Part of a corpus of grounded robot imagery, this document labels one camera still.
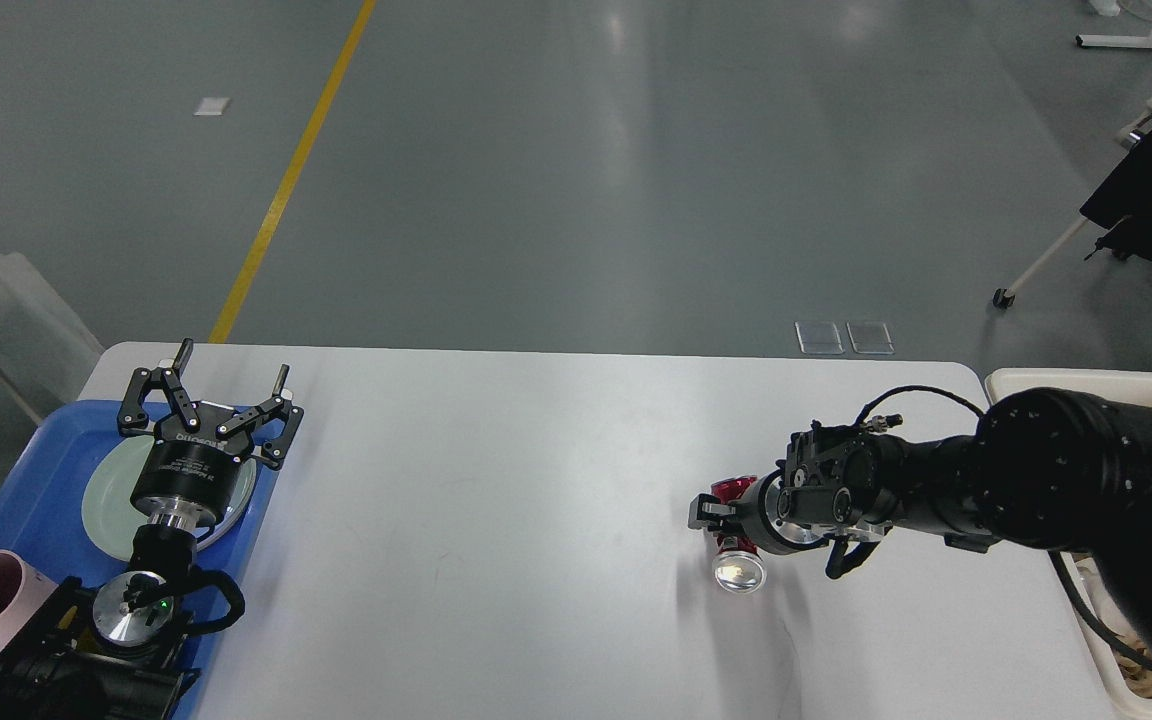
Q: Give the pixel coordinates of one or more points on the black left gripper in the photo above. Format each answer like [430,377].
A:
[194,478]

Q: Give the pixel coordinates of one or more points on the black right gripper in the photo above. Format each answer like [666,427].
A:
[755,514]

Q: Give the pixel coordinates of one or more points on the crushed red soda can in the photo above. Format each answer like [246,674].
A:
[736,564]

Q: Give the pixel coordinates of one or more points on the green plate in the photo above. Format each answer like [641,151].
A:
[110,520]

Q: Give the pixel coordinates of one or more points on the brown paper ball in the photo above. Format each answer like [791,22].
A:
[1138,678]

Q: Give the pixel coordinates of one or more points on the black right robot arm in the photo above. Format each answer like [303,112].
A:
[1051,469]

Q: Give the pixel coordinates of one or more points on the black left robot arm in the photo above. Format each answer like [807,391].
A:
[115,651]

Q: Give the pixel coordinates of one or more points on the person in white trousers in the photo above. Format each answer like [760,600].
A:
[45,348]

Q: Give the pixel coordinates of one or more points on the beige plastic bin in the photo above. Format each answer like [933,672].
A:
[1129,388]

